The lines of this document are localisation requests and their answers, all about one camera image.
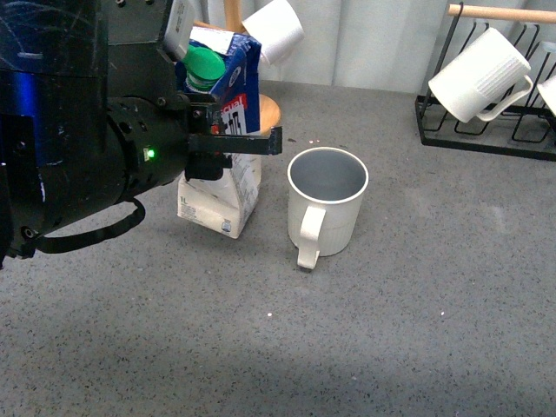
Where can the white cup on tree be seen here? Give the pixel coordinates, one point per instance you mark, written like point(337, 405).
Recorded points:
point(277, 28)

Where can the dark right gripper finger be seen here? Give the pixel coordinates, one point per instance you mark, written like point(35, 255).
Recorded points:
point(207, 166)

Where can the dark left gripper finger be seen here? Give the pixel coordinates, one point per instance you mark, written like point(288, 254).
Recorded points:
point(270, 145)

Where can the wooden mug tree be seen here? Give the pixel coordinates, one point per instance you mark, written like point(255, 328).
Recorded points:
point(270, 113)

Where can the white mug on rack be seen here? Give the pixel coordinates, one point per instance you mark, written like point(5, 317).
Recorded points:
point(485, 79)
point(547, 91)

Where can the black wire mug rack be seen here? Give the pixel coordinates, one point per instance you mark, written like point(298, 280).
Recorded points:
point(524, 129)

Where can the blue white milk carton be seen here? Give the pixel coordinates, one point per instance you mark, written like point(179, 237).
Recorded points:
point(225, 205)

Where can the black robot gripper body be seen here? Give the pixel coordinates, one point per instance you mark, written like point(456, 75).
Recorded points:
point(154, 139)

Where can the white ribbed mug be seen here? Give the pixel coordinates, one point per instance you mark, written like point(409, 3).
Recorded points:
point(325, 189)

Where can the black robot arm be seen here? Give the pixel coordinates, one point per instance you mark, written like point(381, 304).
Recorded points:
point(91, 117)

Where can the white curtain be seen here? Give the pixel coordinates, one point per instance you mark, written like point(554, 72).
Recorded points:
point(381, 45)

